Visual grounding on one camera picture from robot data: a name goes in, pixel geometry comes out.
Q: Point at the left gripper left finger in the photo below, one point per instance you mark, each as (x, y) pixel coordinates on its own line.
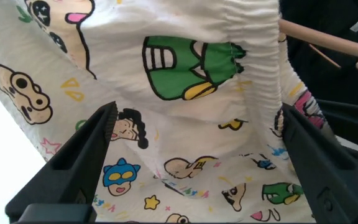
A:
(61, 186)

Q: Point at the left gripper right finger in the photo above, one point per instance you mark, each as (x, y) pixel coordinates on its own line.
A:
(337, 186)

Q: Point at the black garment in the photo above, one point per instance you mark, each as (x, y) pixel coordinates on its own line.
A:
(337, 81)

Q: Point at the pink clothes hanger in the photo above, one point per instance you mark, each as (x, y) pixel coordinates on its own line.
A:
(325, 56)
(322, 40)

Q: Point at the cream printed garment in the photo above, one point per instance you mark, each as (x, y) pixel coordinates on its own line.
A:
(182, 130)

